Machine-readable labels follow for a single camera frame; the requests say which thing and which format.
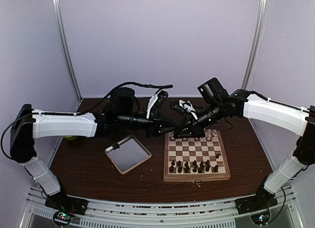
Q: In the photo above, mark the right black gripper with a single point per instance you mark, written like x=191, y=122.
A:
x=193, y=127

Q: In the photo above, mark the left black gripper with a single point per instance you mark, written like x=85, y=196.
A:
x=156, y=122

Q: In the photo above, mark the wooden chess board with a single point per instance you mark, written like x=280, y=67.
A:
x=199, y=149

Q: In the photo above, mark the black knight piece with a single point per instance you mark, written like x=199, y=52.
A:
x=179, y=169

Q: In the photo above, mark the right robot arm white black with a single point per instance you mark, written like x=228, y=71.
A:
x=253, y=105

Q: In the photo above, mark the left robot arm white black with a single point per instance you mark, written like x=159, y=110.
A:
x=108, y=116

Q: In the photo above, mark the metal tray wooden rim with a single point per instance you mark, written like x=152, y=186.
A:
x=129, y=155

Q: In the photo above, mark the green bowl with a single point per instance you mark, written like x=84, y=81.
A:
x=70, y=138

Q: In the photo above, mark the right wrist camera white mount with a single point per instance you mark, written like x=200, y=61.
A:
x=183, y=107

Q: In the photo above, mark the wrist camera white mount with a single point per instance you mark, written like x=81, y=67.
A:
x=183, y=107
x=156, y=102

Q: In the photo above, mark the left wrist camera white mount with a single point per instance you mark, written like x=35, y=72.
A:
x=156, y=102

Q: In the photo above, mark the right aluminium frame post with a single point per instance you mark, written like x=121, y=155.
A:
x=257, y=38

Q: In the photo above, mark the aluminium frame post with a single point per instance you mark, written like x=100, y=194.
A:
x=257, y=38
x=65, y=49

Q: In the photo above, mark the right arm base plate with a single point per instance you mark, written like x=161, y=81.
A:
x=253, y=204

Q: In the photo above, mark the aluminium front rail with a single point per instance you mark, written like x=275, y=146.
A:
x=220, y=213

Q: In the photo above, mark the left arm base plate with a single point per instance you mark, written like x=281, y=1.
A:
x=70, y=205

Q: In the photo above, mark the left aluminium frame post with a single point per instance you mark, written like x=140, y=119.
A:
x=65, y=49

